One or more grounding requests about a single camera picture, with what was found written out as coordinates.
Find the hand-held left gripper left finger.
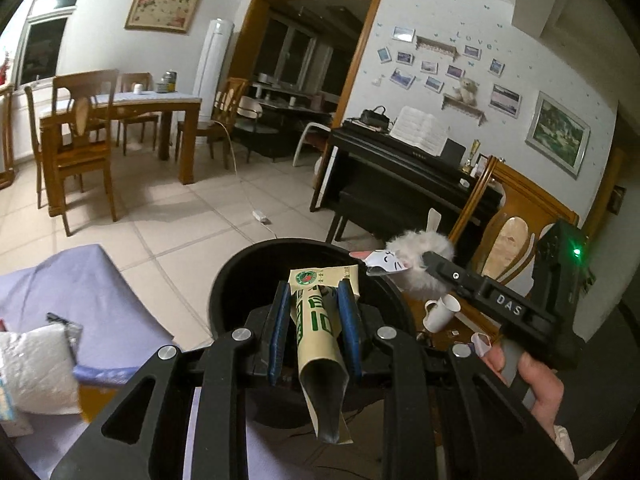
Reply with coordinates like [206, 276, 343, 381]
[50, 282, 292, 480]

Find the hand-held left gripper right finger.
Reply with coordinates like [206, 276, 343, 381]
[337, 280, 581, 480]

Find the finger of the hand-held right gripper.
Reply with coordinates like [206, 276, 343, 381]
[421, 251, 485, 307]

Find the beige paper packet green print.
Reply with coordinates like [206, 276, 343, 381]
[289, 265, 360, 446]

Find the white fluffy ball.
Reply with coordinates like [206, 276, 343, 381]
[386, 229, 457, 295]

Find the black round trash bin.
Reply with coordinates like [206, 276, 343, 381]
[209, 238, 416, 426]

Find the white cat face paper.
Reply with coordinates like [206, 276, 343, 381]
[350, 247, 410, 277]

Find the person's right hand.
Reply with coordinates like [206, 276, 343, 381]
[482, 345, 567, 435]

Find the white paper cup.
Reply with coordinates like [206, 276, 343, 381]
[424, 294, 461, 333]

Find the wooden chair with cream panels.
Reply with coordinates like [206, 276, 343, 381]
[447, 155, 581, 353]

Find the black upright piano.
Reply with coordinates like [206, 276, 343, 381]
[310, 119, 505, 251]

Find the gold trophy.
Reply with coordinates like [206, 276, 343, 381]
[462, 141, 484, 175]

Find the black piano bench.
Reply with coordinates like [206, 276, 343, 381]
[327, 189, 390, 245]

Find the open sheet music book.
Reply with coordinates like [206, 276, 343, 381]
[389, 106, 449, 157]

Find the framed landscape painting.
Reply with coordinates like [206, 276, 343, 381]
[525, 91, 591, 177]

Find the black handbag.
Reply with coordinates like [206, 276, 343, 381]
[359, 106, 392, 133]

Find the white teddy bear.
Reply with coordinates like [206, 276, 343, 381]
[452, 78, 479, 106]

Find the purple printed tablecloth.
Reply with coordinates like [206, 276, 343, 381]
[0, 244, 321, 480]

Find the white plastic chair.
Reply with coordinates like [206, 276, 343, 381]
[292, 121, 334, 168]

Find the wooden dining chair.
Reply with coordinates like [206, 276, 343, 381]
[176, 77, 249, 163]
[0, 82, 16, 191]
[119, 72, 160, 155]

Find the white bubble wrap bag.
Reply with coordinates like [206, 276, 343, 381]
[0, 327, 83, 416]

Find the wooden dining table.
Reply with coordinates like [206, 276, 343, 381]
[40, 91, 203, 186]

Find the white standing air conditioner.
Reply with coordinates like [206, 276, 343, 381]
[194, 18, 235, 102]

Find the wooden dining chair oval panel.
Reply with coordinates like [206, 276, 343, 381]
[25, 70, 121, 237]

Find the framed floral embroidery picture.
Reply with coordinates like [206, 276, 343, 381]
[124, 0, 201, 35]

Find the dark window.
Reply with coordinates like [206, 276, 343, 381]
[15, 0, 84, 89]

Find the white wall shelf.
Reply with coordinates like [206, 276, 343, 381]
[441, 95, 487, 127]
[415, 36, 460, 62]

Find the white power cable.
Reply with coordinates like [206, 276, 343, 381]
[212, 120, 279, 241]

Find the group of wall photo prints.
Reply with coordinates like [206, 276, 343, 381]
[372, 25, 523, 120]

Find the wooden door frame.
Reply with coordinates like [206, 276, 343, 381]
[229, 0, 387, 128]

